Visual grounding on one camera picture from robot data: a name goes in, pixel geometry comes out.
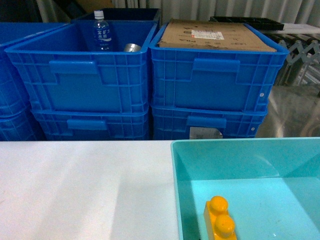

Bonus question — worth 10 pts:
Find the silver metal can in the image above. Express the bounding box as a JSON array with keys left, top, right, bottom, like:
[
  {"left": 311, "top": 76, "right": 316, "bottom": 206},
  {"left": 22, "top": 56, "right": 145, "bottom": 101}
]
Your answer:
[{"left": 123, "top": 43, "right": 141, "bottom": 53}]

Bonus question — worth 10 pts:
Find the blue crate lower right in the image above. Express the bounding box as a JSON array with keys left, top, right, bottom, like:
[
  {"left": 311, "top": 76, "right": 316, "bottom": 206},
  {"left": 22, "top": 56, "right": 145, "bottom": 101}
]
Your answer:
[{"left": 151, "top": 105, "right": 268, "bottom": 140}]

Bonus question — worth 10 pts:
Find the blue crate upper right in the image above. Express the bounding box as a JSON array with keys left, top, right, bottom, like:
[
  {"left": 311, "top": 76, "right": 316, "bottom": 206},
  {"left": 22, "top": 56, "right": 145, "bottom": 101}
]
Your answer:
[{"left": 148, "top": 21, "right": 290, "bottom": 113}]

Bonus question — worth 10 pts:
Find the teal plastic tray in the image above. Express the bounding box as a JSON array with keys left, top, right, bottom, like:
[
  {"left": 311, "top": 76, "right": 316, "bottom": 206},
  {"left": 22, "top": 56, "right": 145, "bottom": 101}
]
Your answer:
[{"left": 171, "top": 137, "right": 320, "bottom": 240}]

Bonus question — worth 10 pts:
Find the clear water bottle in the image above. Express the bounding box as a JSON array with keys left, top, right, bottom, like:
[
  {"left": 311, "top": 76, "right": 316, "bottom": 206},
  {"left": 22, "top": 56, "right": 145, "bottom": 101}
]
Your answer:
[{"left": 92, "top": 10, "right": 113, "bottom": 52}]

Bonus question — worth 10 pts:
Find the black plastic tray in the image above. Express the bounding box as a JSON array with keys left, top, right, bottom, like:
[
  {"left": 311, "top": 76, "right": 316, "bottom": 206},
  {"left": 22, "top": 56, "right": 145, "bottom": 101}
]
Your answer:
[{"left": 209, "top": 16, "right": 284, "bottom": 31}]

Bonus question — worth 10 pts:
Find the blue crate upper left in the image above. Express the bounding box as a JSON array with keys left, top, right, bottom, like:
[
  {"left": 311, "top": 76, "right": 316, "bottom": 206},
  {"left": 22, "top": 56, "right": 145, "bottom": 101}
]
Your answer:
[{"left": 5, "top": 20, "right": 158, "bottom": 114}]

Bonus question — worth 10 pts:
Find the expandable roller conveyor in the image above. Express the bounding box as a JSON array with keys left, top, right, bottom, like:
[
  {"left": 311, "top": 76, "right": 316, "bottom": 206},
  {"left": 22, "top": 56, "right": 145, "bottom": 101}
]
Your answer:
[{"left": 266, "top": 33, "right": 320, "bottom": 86}]

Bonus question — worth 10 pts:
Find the dark blue crate behind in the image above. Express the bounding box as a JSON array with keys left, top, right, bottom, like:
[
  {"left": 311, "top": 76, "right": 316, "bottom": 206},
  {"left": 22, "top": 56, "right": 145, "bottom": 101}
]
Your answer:
[{"left": 71, "top": 8, "right": 161, "bottom": 27}]

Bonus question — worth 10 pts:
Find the brown cardboard box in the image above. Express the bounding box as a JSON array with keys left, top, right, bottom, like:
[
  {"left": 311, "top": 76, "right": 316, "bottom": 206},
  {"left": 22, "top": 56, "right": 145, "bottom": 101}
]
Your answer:
[{"left": 157, "top": 19, "right": 276, "bottom": 52}]

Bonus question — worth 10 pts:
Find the yellow toy block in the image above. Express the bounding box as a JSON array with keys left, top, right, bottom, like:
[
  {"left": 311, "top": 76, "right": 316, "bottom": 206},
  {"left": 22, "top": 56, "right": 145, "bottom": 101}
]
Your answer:
[{"left": 203, "top": 195, "right": 237, "bottom": 240}]

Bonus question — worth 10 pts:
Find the blue crate far left lower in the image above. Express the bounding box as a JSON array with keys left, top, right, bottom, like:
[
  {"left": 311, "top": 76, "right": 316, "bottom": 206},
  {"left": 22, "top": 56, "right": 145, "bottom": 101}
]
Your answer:
[{"left": 0, "top": 109, "right": 46, "bottom": 141}]

